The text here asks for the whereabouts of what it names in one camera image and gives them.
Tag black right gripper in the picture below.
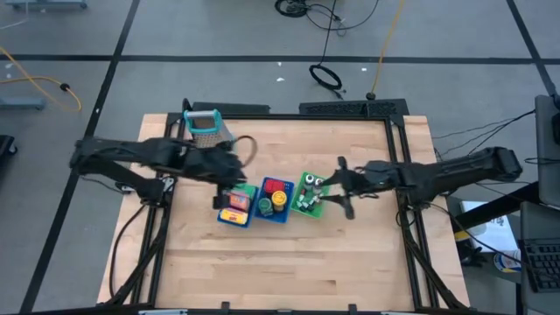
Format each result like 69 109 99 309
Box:
318 156 402 221

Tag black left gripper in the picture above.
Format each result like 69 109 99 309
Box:
183 146 249 210

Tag orange Mini Wheats cereal box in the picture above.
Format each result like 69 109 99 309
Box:
227 192 251 212

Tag yellow packet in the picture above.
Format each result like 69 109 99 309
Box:
218 208 249 226

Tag green plastic basket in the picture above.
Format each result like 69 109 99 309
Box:
290 171 333 220

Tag blue plastic basket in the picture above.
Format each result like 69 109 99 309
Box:
217 182 260 229
253 176 295 224

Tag green cardboard box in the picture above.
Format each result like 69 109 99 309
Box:
231 183 259 198

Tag perforated black controller box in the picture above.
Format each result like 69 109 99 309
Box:
299 98 409 117

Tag white paper sheet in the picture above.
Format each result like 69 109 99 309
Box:
458 200 520 254

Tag black desk leg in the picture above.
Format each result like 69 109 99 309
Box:
454 181 542 231

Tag white printed cup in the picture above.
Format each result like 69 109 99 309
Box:
493 248 522 275

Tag grey desk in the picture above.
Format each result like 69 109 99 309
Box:
534 94 560 209

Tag black keyboard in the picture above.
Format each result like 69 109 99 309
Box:
518 238 560 293

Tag grey stand foot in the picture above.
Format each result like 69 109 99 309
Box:
0 95 47 111

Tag black caster wheel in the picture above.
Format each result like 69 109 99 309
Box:
0 134 18 157

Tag grey cart base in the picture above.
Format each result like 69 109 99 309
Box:
3 0 88 11

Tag black left camera cable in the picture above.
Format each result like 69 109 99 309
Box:
234 134 258 168

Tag metal box grater teal handle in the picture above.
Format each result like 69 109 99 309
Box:
183 108 235 150

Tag black table frame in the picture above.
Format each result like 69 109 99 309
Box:
102 98 472 315

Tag black hanging cable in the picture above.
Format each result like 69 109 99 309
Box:
308 0 347 101

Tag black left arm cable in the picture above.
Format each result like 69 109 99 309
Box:
108 203 148 301

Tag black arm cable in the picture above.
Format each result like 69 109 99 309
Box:
395 200 526 263
108 203 148 301

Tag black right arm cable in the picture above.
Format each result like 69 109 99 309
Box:
395 200 526 263

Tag yellow hanging cable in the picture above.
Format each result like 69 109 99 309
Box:
367 0 406 101

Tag thin black floor cables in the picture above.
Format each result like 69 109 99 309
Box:
432 108 537 158

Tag black floor cable bundle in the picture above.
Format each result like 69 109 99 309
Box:
274 0 382 32

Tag yellow floor cable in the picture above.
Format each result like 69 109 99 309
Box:
0 46 83 113

